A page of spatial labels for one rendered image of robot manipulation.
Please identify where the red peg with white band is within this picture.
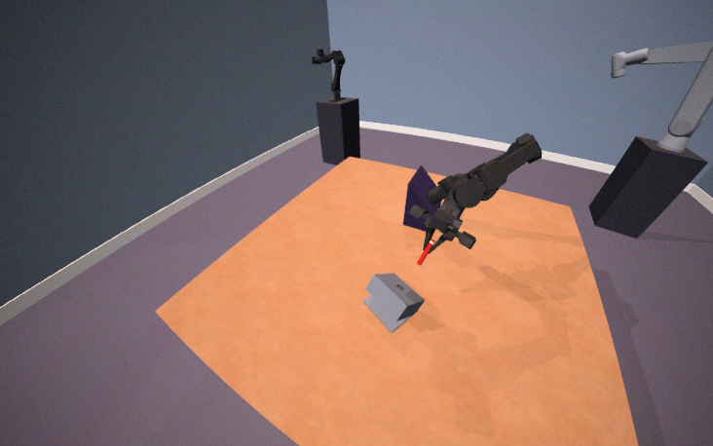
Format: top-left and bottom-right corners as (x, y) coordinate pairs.
(417, 240), (435, 265)

